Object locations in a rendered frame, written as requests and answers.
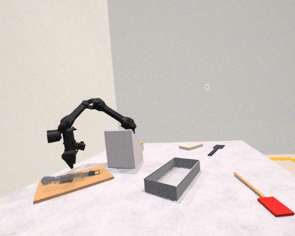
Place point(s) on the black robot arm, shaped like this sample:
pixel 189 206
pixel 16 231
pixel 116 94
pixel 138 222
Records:
pixel 66 123

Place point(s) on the red spatula with wooden handle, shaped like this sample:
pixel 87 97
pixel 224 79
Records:
pixel 271 203

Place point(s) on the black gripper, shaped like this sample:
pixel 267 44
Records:
pixel 69 155

